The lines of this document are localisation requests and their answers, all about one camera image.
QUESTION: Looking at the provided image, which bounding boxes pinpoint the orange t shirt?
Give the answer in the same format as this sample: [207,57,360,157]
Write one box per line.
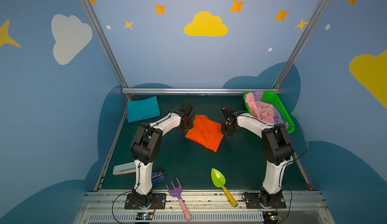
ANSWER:
[185,115,224,152]

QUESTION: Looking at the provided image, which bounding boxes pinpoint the green plastic basket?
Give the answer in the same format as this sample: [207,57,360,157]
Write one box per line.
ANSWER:
[243,91,295,133]

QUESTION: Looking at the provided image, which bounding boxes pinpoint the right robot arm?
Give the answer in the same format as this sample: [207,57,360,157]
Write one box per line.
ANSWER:
[221,107,294,208]

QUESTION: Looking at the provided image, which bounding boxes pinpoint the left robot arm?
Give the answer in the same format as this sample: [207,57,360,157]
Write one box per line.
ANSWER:
[129,103,194,208]

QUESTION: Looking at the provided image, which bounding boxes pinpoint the pink t shirt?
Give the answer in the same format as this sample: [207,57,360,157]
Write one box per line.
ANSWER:
[245,91,275,124]

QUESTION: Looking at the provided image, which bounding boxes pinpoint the purple t shirt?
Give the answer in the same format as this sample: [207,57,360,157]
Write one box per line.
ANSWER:
[253,91,288,125]

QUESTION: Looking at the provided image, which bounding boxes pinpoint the folded teal t shirt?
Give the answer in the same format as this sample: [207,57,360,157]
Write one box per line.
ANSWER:
[127,96,160,123]

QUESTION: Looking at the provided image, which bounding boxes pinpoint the blue stapler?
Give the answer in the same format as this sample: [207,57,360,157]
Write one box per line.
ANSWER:
[151,171,166,184]

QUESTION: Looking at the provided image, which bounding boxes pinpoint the grey stapler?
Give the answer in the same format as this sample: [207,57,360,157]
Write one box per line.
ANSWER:
[112,161,137,176]

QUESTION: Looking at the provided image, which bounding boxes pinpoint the right green circuit board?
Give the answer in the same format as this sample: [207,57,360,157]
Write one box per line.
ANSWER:
[262,212,280,224]

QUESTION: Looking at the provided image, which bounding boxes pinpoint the green circuit board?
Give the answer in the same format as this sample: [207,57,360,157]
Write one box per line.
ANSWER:
[262,212,280,224]
[135,213,154,221]

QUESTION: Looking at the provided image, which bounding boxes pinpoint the left green circuit board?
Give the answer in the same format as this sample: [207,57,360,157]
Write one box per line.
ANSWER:
[135,213,154,221]

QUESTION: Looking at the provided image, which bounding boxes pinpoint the green toy shovel yellow handle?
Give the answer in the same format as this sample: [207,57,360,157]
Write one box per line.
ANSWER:
[211,168,238,207]

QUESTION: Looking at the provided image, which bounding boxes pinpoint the aluminium back frame rail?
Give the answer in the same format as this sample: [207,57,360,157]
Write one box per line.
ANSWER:
[122,88,280,95]

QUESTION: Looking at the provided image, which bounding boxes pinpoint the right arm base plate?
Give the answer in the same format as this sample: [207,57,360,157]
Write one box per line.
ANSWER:
[241,191,287,209]

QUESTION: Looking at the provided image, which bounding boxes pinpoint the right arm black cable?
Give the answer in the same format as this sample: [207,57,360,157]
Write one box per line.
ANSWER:
[272,125,309,222]

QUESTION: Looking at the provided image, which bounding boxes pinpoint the purple toy rake pink handle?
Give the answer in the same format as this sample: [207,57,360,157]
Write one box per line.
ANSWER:
[165,178,192,222]

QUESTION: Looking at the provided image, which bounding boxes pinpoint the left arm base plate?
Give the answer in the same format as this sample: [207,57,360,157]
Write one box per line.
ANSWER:
[124,192,166,209]

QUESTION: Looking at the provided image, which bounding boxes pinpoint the front aluminium mounting rail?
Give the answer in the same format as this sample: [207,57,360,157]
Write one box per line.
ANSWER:
[75,190,335,224]

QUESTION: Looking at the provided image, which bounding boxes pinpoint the aluminium left frame post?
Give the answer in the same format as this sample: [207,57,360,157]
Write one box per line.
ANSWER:
[80,0,133,101]

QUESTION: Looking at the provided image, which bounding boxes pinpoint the aluminium frame post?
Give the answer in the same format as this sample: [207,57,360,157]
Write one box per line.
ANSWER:
[80,0,133,101]
[272,0,331,92]

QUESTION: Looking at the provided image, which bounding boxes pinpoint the aluminium right frame post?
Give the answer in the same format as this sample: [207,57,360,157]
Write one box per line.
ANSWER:
[272,0,331,92]

